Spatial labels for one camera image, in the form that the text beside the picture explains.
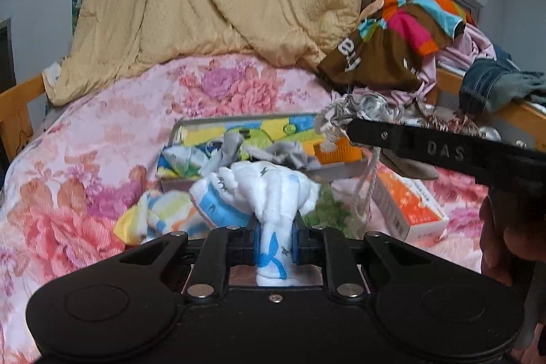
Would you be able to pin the person's right hand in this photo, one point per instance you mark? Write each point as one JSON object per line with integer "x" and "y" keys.
{"x": 507, "y": 244}

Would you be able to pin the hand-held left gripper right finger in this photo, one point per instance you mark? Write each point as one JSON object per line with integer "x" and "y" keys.
{"x": 299, "y": 245}

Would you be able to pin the grey green cloth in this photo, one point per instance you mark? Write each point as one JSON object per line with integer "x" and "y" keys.
{"x": 518, "y": 87}

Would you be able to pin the white gauze cloth blue print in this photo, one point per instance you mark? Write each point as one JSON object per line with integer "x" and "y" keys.
{"x": 264, "y": 193}

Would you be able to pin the brown multicoloured garment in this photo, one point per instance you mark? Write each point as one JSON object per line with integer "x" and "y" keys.
{"x": 384, "y": 48}

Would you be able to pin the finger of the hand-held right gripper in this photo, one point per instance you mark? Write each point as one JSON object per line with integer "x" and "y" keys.
{"x": 375, "y": 136}

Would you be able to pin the pink floral bed sheet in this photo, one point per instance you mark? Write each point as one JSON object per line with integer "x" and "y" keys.
{"x": 85, "y": 176}

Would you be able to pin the wooden bed frame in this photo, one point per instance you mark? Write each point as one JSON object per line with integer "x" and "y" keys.
{"x": 516, "y": 116}

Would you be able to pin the striped pastel towel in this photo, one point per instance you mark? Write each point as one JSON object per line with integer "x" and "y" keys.
{"x": 162, "y": 219}

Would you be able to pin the pale pink cloth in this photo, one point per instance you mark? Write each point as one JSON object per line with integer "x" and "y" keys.
{"x": 473, "y": 44}

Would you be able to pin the wooden chair frame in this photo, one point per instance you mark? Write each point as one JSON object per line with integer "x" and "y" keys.
{"x": 21, "y": 112}

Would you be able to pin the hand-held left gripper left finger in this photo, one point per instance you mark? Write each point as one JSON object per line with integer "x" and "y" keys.
{"x": 255, "y": 245}

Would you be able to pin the cartoon print metal tin box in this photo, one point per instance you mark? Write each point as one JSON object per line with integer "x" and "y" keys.
{"x": 273, "y": 125}

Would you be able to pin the orange white cardboard box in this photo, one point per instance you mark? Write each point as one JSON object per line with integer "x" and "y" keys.
{"x": 405, "y": 206}

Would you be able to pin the brown patterned blanket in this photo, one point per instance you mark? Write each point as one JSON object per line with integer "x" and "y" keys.
{"x": 452, "y": 123}

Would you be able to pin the blue jeans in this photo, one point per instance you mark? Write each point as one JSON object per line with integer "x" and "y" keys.
{"x": 477, "y": 82}

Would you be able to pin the orange ribbed plastic item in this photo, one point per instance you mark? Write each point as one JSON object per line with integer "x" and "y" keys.
{"x": 339, "y": 150}

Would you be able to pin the white green tissue packet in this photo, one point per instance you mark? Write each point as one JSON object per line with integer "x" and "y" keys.
{"x": 183, "y": 161}

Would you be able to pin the green leaf print bag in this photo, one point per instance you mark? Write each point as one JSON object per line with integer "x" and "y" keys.
{"x": 335, "y": 210}

